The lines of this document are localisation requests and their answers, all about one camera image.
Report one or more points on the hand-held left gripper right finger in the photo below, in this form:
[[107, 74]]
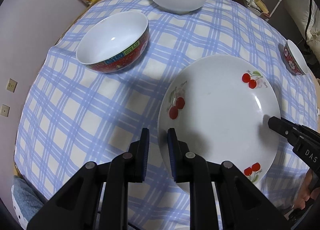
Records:
[[172, 150]]

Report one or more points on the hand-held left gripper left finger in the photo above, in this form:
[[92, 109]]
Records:
[[145, 150]]

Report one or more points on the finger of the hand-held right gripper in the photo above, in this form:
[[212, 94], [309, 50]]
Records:
[[281, 126]]

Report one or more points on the white cherry print plate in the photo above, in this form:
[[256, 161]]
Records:
[[220, 120]]

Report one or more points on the red floral bowl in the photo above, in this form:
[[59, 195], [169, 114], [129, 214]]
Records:
[[296, 56]]

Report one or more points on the red bowl with geometric band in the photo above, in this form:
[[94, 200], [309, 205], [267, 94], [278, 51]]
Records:
[[112, 37]]

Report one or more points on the person's right hand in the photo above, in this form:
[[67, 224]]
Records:
[[303, 192]]

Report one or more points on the blue checked tablecloth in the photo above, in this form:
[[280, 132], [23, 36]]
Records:
[[87, 120]]

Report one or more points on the white recliner chair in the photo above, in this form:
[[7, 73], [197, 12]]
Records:
[[300, 8]]

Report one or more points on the yellow paper envelope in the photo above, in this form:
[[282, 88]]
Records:
[[260, 5]]

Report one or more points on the blue patterned cloth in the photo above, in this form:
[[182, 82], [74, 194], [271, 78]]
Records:
[[25, 195]]

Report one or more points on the beige wall socket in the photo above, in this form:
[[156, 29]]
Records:
[[11, 85], [5, 110]]

